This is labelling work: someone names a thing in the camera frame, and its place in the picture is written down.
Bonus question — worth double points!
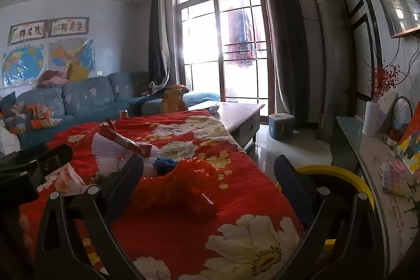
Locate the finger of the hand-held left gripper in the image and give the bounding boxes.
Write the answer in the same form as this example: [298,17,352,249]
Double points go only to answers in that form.
[0,143,73,173]
[0,171,39,202]

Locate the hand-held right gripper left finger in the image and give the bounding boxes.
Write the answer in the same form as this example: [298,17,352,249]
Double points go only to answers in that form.
[34,152,146,280]

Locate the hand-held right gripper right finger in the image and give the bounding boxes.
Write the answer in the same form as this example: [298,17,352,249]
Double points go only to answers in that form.
[273,154,389,280]

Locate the blue rubber glove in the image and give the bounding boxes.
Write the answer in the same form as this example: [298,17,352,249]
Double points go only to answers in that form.
[153,157,178,174]

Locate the yellow round bin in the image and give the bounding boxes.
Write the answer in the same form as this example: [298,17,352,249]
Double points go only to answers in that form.
[277,165,376,251]

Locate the white and red wrapper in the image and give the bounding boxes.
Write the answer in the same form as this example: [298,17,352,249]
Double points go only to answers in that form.
[38,163,87,195]

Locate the white plastic bag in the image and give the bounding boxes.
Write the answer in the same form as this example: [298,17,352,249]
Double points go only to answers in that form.
[92,132,158,179]

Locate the red carton wrapper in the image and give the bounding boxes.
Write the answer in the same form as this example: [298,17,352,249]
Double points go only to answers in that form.
[98,118,153,157]

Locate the orange patterned clothes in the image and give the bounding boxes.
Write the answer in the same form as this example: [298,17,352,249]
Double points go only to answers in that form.
[0,103,63,136]

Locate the white cloth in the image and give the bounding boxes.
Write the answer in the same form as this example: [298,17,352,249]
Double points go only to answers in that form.
[0,121,20,156]

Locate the blue storage stool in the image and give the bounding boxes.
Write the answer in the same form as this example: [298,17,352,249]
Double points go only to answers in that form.
[268,113,296,140]

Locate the red plastic bag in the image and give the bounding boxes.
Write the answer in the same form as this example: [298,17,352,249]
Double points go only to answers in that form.
[141,157,220,218]

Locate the blue patterned sofa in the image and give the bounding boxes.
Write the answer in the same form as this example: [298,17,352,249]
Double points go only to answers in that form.
[0,72,220,149]

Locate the red floral blanket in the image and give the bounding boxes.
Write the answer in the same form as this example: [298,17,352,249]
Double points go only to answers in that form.
[20,108,306,280]

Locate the pink clothes pile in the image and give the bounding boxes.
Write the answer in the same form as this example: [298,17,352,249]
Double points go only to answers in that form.
[38,70,68,88]

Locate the grey coffee table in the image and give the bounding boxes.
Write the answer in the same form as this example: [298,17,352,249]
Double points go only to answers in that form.
[187,102,266,151]

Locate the dark blue cloth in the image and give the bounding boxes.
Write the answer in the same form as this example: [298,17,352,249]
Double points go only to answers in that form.
[136,86,171,103]

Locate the yellow pillow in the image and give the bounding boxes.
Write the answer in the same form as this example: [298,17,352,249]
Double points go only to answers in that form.
[67,64,89,82]

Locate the blue world map poster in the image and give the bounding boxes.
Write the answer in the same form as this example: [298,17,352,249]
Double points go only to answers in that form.
[2,44,45,88]

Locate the orange stuffed toy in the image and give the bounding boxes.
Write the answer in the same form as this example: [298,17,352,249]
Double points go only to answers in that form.
[161,84,190,113]

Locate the white ribbed vase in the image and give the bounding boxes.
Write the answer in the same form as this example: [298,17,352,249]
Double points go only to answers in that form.
[362,101,380,137]

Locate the orange country map poster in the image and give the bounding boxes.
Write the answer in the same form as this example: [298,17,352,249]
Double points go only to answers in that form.
[49,39,96,82]

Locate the clear bead organizer box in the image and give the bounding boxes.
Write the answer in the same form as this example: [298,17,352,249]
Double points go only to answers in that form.
[381,159,416,197]

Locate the glass-topped cabinet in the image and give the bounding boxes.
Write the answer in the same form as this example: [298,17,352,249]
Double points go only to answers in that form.
[330,116,420,280]

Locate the white box with purple print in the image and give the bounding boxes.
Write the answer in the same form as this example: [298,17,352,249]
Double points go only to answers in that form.
[377,93,399,131]

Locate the framed calligraphy poster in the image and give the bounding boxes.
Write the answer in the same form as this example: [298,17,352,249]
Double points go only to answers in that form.
[8,20,48,46]
[49,17,90,38]

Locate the colourful figure painting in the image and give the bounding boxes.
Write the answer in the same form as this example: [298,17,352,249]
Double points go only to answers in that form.
[395,121,420,174]

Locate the grey standing air conditioner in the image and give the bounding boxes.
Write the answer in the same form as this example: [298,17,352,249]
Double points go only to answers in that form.
[312,0,353,139]

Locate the dark narrow curtain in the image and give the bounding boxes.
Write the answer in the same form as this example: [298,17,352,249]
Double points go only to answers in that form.
[148,0,179,87]

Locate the grey wide curtain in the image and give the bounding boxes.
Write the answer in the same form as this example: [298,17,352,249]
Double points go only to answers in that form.
[258,0,316,126]

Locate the hanging laundry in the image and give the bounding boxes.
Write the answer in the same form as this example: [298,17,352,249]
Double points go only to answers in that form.
[223,4,266,69]

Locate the glass sliding door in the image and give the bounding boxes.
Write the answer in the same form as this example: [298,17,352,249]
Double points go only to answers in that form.
[175,0,274,113]

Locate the black ring desk fan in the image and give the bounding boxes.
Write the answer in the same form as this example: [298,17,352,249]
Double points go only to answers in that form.
[390,96,413,136]

